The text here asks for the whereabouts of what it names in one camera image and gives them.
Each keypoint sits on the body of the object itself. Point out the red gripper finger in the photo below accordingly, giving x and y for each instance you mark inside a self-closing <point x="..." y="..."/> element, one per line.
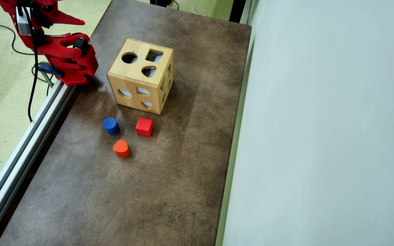
<point x="67" y="19"/>

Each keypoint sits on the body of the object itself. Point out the blue cylinder block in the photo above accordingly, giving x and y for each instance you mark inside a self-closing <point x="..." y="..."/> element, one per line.
<point x="110" y="125"/>

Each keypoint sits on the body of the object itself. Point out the red robot arm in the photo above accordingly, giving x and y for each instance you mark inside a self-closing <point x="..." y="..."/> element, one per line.
<point x="56" y="46"/>

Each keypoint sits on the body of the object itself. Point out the red robot base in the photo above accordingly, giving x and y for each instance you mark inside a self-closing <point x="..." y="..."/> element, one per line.
<point x="77" y="73"/>

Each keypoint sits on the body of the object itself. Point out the wooden shape sorter box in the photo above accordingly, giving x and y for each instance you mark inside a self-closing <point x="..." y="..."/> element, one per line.
<point x="139" y="87"/>

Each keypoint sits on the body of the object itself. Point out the blue table clamp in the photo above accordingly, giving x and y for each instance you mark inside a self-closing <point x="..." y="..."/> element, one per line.
<point x="48" y="68"/>

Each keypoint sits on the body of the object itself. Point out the red cube block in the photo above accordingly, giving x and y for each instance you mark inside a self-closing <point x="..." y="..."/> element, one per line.
<point x="144" y="127"/>

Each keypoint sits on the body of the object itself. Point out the orange rounded wedge block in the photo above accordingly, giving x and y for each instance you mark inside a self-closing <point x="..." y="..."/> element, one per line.
<point x="121" y="148"/>

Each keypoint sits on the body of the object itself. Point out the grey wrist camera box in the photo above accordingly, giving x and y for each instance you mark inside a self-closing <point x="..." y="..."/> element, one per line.
<point x="23" y="22"/>

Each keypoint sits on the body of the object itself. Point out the aluminium profile rail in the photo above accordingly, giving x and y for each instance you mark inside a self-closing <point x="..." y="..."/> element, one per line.
<point x="19" y="157"/>

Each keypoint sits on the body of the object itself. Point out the dark vertical post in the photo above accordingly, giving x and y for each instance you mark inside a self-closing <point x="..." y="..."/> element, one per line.
<point x="237" y="10"/>

